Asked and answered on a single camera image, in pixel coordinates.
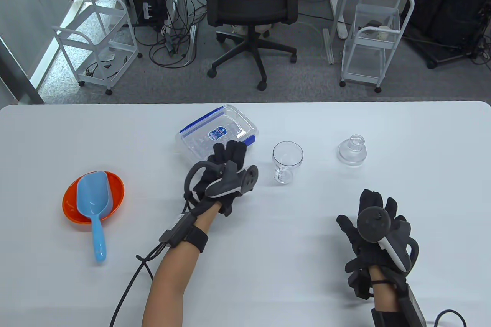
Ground person's right hand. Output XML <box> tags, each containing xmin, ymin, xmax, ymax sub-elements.
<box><xmin>336</xmin><ymin>189</ymin><xmax>419</xmax><ymax>301</ymax></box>

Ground person's left hand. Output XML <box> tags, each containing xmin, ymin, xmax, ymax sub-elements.
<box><xmin>191</xmin><ymin>141</ymin><xmax>249</xmax><ymax>217</ymax></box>

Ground hand grey controller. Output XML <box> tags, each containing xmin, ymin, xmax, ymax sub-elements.
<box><xmin>356</xmin><ymin>207</ymin><xmax>414</xmax><ymax>273</ymax></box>
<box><xmin>183</xmin><ymin>160</ymin><xmax>259</xmax><ymax>205</ymax></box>

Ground clear container lid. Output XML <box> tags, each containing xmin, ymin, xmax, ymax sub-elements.
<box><xmin>176</xmin><ymin>105</ymin><xmax>258</xmax><ymax>159</ymax></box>

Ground clear plastic shaker cup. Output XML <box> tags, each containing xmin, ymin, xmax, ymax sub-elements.
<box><xmin>272</xmin><ymin>141</ymin><xmax>304</xmax><ymax>185</ymax></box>

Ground clear plastic shaker lid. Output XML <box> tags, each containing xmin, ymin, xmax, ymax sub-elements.
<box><xmin>337</xmin><ymin>134</ymin><xmax>368</xmax><ymax>168</ymax></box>

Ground blue plastic scoop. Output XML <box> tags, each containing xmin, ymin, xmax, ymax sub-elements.
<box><xmin>76</xmin><ymin>172</ymin><xmax>110</xmax><ymax>263</ymax></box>

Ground person's right forearm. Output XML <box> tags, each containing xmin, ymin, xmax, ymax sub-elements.
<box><xmin>367</xmin><ymin>266</ymin><xmax>404</xmax><ymax>312</ymax></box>

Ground person's left forearm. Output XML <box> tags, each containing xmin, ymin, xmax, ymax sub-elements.
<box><xmin>142</xmin><ymin>204</ymin><xmax>224</xmax><ymax>327</ymax></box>

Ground orange bowl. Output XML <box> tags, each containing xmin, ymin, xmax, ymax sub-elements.
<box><xmin>62</xmin><ymin>171</ymin><xmax>126</xmax><ymax>225</ymax></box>

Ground white power strip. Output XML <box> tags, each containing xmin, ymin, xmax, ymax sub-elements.
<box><xmin>329</xmin><ymin>0</ymin><xmax>348</xmax><ymax>40</ymax></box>

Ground black strapped wrist device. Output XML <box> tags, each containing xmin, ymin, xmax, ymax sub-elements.
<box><xmin>158</xmin><ymin>212</ymin><xmax>209</xmax><ymax>254</ymax></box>
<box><xmin>370</xmin><ymin>282</ymin><xmax>427</xmax><ymax>327</ymax></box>

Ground black wrist device cable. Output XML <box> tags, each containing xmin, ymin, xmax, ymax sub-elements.
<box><xmin>109</xmin><ymin>245</ymin><xmax>170</xmax><ymax>327</ymax></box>
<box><xmin>433</xmin><ymin>309</ymin><xmax>469</xmax><ymax>327</ymax></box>

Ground aluminium rail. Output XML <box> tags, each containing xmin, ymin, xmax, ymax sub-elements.
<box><xmin>183</xmin><ymin>24</ymin><xmax>198</xmax><ymax>67</ymax></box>
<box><xmin>322</xmin><ymin>28</ymin><xmax>335</xmax><ymax>65</ymax></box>

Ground tangle of black floor cables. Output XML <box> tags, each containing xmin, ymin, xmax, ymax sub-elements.
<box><xmin>132</xmin><ymin>0</ymin><xmax>209</xmax><ymax>69</ymax></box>

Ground white wire cart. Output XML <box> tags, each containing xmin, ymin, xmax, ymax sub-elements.
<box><xmin>339</xmin><ymin>0</ymin><xmax>416</xmax><ymax>94</ymax></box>
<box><xmin>36</xmin><ymin>0</ymin><xmax>143</xmax><ymax>97</ymax></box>

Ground black cables in cart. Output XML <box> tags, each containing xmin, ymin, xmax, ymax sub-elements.
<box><xmin>84</xmin><ymin>54</ymin><xmax>130</xmax><ymax>79</ymax></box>

